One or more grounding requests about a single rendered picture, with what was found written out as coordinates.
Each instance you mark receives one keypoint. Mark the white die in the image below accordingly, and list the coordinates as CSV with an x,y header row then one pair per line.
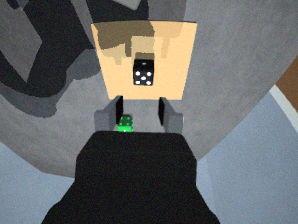
x,y
132,4

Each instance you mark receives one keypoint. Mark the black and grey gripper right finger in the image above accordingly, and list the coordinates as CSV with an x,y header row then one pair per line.
x,y
169,119

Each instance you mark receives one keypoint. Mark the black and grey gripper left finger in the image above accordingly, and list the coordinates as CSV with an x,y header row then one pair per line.
x,y
107,118

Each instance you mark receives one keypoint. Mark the black die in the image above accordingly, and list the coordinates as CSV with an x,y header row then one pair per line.
x,y
143,72

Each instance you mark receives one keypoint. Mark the green die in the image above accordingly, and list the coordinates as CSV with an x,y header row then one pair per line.
x,y
125,124

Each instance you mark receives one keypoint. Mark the peach flat square mat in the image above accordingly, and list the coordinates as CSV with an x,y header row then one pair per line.
x,y
168,43

